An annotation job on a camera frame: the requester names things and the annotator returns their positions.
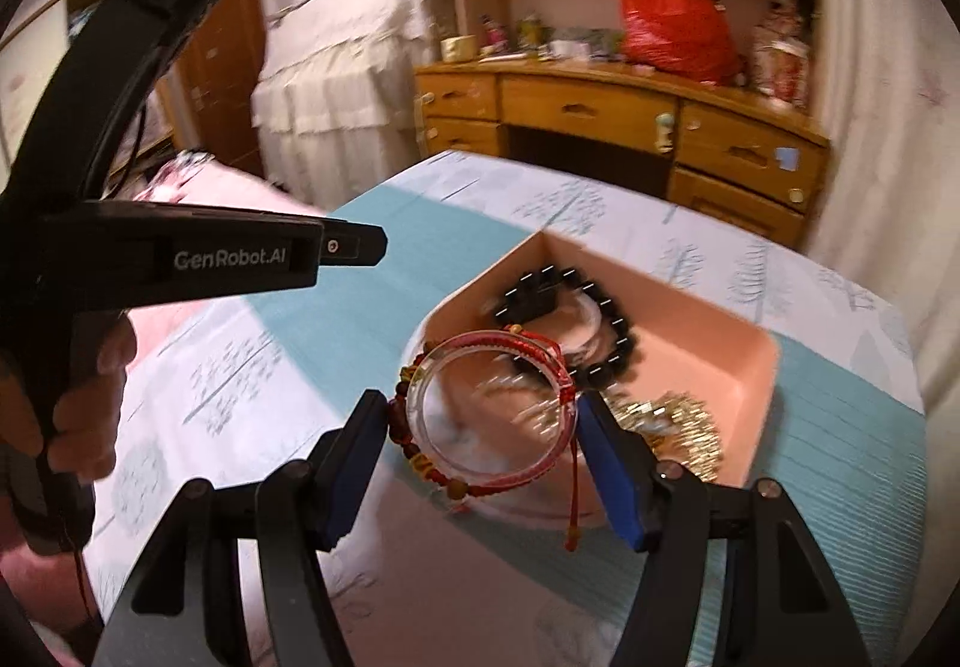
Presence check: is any patterned paper cup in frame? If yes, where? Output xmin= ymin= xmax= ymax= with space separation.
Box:
xmin=753 ymin=28 xmax=812 ymax=107

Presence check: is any white cloth covered furniture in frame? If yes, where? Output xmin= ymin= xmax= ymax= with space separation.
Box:
xmin=250 ymin=0 xmax=459 ymax=204

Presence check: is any red plastic bag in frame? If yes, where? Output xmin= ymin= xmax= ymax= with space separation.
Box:
xmin=616 ymin=0 xmax=744 ymax=86

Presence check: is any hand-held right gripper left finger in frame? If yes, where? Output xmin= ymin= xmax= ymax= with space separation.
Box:
xmin=94 ymin=390 xmax=389 ymax=667

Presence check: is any wooden desk with drawers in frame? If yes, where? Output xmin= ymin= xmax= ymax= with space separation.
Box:
xmin=415 ymin=61 xmax=832 ymax=249

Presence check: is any brown wooden wardrobe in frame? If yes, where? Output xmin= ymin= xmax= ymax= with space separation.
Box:
xmin=171 ymin=0 xmax=269 ymax=178

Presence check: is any red string bracelet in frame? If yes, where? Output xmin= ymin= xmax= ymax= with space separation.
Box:
xmin=386 ymin=328 xmax=587 ymax=552

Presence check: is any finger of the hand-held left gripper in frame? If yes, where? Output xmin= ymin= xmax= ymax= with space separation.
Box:
xmin=318 ymin=220 xmax=389 ymax=267

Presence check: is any black bead bracelet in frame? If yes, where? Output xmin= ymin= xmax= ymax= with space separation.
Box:
xmin=491 ymin=265 xmax=639 ymax=391

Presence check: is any gold hair comb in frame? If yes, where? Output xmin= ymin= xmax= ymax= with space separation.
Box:
xmin=600 ymin=392 xmax=725 ymax=485

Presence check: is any person's left hand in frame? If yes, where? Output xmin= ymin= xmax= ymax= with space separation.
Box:
xmin=0 ymin=317 xmax=140 ymax=486

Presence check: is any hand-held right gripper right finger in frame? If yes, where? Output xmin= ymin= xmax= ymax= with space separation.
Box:
xmin=577 ymin=391 xmax=872 ymax=667

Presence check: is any white floral curtain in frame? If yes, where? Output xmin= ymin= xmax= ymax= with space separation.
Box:
xmin=801 ymin=0 xmax=960 ymax=417

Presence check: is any pink blanket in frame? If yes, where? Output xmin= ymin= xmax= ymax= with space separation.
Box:
xmin=124 ymin=152 xmax=332 ymax=234

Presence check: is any pink plastic tray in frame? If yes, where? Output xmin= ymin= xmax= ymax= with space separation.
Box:
xmin=409 ymin=228 xmax=782 ymax=531

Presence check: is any clear bangle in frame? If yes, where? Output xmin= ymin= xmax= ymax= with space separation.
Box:
xmin=409 ymin=334 xmax=584 ymax=515

